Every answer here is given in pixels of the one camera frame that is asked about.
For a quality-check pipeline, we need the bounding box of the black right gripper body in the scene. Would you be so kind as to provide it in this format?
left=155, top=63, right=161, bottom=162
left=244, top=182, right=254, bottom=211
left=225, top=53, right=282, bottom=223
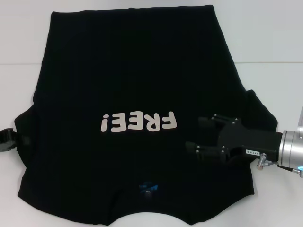
left=219, top=122, right=284, bottom=166

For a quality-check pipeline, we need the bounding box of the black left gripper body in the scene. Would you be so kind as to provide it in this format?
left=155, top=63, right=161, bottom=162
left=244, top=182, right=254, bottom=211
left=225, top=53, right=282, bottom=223
left=0, top=127, right=18, bottom=153

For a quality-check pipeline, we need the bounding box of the black T-shirt with white print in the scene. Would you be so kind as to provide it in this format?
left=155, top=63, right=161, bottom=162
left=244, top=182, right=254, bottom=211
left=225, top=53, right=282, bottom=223
left=13, top=4, right=279, bottom=227

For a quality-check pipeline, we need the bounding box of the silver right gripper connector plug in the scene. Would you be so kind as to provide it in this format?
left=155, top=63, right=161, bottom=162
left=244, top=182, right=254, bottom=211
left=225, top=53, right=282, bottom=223
left=257, top=153, right=273, bottom=170

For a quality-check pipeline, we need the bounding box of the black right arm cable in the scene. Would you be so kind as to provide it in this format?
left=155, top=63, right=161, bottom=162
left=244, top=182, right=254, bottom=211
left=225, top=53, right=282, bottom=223
left=276, top=164, right=303, bottom=175

